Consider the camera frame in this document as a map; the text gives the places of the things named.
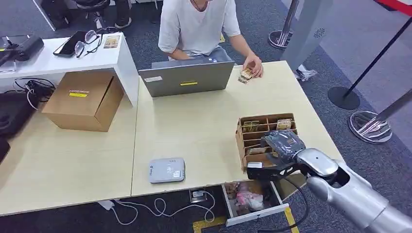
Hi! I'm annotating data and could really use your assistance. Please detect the white cable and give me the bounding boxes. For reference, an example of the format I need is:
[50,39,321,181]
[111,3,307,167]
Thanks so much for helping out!
[110,191,216,226]

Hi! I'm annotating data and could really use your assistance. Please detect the black office chair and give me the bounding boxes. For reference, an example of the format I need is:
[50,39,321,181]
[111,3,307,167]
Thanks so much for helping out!
[40,0,112,31]

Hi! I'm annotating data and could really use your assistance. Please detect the red barrier belt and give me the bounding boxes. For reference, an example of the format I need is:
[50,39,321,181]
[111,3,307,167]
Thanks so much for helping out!
[373,0,412,17]

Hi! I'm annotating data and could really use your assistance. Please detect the black handheld controller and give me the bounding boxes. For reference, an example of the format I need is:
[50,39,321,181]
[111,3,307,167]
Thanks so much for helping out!
[0,34,45,63]

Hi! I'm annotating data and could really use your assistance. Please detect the grey standing panel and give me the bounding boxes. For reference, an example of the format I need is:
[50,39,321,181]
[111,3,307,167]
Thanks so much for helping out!
[280,0,334,72]

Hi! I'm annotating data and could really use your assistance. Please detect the pale printed card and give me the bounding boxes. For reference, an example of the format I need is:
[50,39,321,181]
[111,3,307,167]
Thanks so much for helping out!
[275,118,293,131]

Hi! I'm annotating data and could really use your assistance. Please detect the brown cardboard box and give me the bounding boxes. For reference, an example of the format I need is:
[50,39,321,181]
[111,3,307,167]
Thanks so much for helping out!
[42,71,125,133]

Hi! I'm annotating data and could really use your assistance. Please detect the bystander's shoe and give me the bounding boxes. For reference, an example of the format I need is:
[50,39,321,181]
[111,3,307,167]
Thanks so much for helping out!
[114,17,133,30]

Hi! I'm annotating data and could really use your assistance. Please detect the person's left hand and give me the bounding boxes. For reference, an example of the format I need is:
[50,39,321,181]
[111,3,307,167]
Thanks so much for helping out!
[243,54,264,79]

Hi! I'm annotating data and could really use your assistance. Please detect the yellow floor tape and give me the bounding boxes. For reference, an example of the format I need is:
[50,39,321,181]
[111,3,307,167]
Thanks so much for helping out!
[192,216,227,233]

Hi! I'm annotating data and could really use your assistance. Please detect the metal floor socket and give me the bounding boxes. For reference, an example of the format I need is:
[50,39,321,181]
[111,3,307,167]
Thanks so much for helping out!
[189,189,208,204]

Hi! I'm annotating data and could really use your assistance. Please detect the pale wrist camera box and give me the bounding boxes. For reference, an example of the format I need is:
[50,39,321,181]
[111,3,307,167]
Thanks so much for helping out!
[246,161,299,182]

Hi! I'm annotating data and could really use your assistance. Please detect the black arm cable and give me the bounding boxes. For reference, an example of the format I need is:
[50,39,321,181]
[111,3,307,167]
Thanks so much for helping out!
[257,177,310,233]

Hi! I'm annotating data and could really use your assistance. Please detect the white open drawer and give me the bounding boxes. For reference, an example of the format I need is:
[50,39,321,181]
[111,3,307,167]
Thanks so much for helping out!
[221,181,290,227]

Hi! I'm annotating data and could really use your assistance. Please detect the black cable bundle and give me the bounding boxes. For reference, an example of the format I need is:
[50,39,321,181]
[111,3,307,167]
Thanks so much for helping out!
[12,78,56,111]

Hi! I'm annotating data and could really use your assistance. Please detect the black bag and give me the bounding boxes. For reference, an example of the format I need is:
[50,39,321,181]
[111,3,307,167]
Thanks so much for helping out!
[0,91,41,162]

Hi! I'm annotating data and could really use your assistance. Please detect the chrome stanchion with ribbed base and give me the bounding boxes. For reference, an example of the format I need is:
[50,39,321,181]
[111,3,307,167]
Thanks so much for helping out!
[347,89,412,145]

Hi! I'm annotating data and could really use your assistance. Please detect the person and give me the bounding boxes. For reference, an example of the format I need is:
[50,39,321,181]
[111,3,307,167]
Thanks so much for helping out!
[157,0,264,79]

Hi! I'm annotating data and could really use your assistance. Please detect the white desk shelf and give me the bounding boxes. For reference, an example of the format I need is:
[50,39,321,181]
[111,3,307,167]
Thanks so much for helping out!
[0,32,139,107]

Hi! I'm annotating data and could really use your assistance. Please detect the small printed card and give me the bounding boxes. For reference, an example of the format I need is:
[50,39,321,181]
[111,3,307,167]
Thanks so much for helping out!
[103,35,120,50]

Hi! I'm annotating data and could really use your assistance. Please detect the black stanchion post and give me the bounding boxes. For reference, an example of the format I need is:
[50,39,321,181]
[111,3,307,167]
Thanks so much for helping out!
[327,17,412,111]

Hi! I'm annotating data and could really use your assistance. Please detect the crumpled white wrapper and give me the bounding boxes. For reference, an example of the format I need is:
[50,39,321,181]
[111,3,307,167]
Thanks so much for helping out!
[293,64,318,83]

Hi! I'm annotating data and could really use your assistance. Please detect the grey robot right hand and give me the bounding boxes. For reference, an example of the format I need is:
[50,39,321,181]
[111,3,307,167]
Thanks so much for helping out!
[260,129,307,168]

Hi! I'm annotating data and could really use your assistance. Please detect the wooden card box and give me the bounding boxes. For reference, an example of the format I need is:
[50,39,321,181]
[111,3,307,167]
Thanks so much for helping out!
[235,112,299,173]

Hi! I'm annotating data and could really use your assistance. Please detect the brown printed card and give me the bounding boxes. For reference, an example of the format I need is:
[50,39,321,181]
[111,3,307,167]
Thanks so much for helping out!
[247,146,269,156]

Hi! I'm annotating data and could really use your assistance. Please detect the chrome stanchion post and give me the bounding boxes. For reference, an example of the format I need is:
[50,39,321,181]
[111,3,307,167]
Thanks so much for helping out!
[268,0,301,51]

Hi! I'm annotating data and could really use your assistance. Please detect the grey laptop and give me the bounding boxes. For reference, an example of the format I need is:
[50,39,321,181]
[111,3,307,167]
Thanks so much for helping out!
[138,57,235,98]

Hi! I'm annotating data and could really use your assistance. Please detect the white power adapter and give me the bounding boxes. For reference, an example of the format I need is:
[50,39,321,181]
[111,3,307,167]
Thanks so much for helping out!
[97,200,116,212]

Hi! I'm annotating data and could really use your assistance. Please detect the black-framed glasses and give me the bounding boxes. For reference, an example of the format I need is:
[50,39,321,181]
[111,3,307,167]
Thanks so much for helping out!
[74,29,103,59]

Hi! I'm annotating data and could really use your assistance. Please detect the black smartphone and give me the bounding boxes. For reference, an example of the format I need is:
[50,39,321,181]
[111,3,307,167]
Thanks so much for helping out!
[52,30,87,58]

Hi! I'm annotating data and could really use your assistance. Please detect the grey card reader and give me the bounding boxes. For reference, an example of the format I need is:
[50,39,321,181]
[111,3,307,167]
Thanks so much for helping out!
[148,157,186,184]

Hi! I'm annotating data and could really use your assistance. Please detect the dark printed card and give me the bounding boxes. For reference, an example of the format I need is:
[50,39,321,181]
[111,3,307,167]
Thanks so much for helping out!
[242,120,261,133]

